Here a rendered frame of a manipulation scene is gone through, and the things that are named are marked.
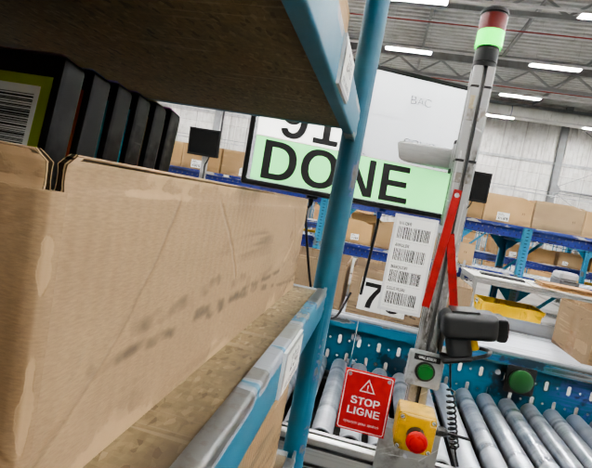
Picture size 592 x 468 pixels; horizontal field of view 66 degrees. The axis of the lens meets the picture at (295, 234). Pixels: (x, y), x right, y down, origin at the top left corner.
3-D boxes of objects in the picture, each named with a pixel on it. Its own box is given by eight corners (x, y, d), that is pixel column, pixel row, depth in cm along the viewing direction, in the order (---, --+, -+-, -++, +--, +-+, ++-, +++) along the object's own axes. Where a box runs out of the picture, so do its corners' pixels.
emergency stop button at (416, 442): (403, 452, 82) (408, 432, 82) (402, 440, 87) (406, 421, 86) (426, 459, 82) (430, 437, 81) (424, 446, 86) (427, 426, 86)
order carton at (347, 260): (230, 289, 161) (237, 241, 160) (253, 277, 190) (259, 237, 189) (338, 313, 154) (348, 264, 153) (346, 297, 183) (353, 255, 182)
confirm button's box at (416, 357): (403, 384, 89) (411, 351, 89) (402, 378, 92) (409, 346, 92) (439, 393, 88) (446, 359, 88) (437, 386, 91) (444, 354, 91)
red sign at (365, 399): (335, 426, 94) (346, 367, 93) (335, 424, 95) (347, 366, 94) (413, 447, 91) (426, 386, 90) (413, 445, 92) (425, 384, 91)
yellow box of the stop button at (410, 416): (392, 452, 85) (400, 415, 84) (391, 430, 93) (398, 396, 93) (473, 474, 82) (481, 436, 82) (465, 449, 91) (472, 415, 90)
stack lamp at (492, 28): (477, 42, 86) (483, 9, 86) (471, 51, 91) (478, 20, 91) (505, 45, 86) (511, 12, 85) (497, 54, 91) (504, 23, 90)
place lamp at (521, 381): (506, 391, 138) (512, 369, 138) (506, 389, 140) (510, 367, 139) (531, 396, 137) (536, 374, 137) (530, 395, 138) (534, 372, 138)
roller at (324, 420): (304, 445, 100) (314, 425, 99) (329, 366, 151) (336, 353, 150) (324, 457, 99) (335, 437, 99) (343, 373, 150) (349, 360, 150)
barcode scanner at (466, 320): (507, 372, 83) (511, 316, 82) (440, 366, 85) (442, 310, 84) (498, 360, 89) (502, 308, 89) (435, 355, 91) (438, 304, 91)
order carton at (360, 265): (344, 313, 154) (353, 265, 153) (349, 297, 183) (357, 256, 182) (464, 340, 147) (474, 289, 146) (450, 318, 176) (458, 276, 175)
